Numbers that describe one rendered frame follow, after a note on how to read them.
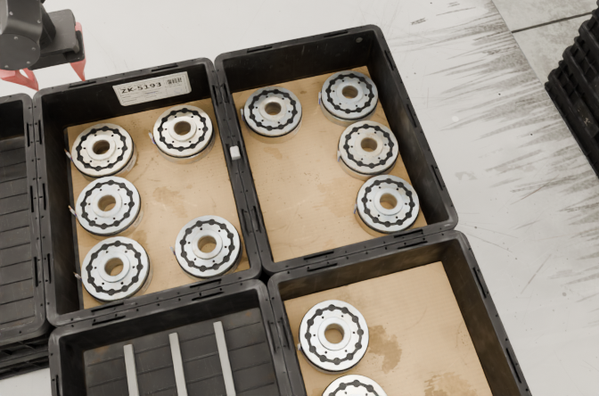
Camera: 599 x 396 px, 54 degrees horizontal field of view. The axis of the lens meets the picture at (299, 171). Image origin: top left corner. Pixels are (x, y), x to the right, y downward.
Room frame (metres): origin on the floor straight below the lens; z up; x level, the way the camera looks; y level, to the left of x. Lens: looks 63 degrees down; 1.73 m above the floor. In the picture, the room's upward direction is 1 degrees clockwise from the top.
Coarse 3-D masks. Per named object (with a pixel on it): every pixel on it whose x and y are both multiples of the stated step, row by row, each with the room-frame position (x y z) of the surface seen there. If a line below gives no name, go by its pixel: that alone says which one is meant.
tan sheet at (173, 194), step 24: (120, 120) 0.55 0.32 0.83; (144, 120) 0.55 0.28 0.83; (216, 120) 0.56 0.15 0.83; (72, 144) 0.50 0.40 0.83; (144, 144) 0.50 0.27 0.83; (216, 144) 0.51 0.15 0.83; (72, 168) 0.45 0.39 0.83; (144, 168) 0.46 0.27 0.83; (168, 168) 0.46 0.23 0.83; (192, 168) 0.46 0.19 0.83; (216, 168) 0.46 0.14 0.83; (144, 192) 0.41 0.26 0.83; (168, 192) 0.41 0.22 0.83; (192, 192) 0.41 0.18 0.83; (216, 192) 0.42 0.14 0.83; (144, 216) 0.37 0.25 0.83; (168, 216) 0.37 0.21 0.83; (192, 216) 0.37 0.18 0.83; (96, 240) 0.32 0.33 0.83; (144, 240) 0.33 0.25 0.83; (168, 240) 0.33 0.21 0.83; (168, 264) 0.29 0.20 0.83; (240, 264) 0.29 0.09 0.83; (168, 288) 0.25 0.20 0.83
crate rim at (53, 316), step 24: (144, 72) 0.59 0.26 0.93; (216, 96) 0.55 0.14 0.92; (48, 192) 0.36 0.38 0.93; (240, 192) 0.37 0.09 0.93; (48, 216) 0.32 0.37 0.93; (240, 216) 0.33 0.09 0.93; (48, 240) 0.29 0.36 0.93; (48, 264) 0.25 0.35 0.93; (48, 288) 0.22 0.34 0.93; (192, 288) 0.22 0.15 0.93; (48, 312) 0.18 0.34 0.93; (72, 312) 0.18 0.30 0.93; (96, 312) 0.18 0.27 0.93
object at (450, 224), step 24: (264, 48) 0.64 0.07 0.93; (288, 48) 0.65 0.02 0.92; (384, 48) 0.65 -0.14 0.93; (216, 72) 0.59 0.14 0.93; (408, 96) 0.55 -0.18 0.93; (408, 120) 0.51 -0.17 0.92; (240, 144) 0.46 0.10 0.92; (240, 168) 0.41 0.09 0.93; (432, 168) 0.43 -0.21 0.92; (456, 216) 0.34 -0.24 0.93; (264, 240) 0.29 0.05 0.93; (384, 240) 0.30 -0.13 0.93; (264, 264) 0.26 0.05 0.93; (288, 264) 0.26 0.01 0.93
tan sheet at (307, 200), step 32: (320, 128) 0.55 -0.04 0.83; (256, 160) 0.48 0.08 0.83; (288, 160) 0.48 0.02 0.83; (320, 160) 0.48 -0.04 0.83; (288, 192) 0.42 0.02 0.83; (320, 192) 0.42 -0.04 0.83; (352, 192) 0.42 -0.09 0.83; (288, 224) 0.36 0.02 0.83; (320, 224) 0.36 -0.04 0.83; (352, 224) 0.36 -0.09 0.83; (416, 224) 0.37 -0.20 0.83; (288, 256) 0.31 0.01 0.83
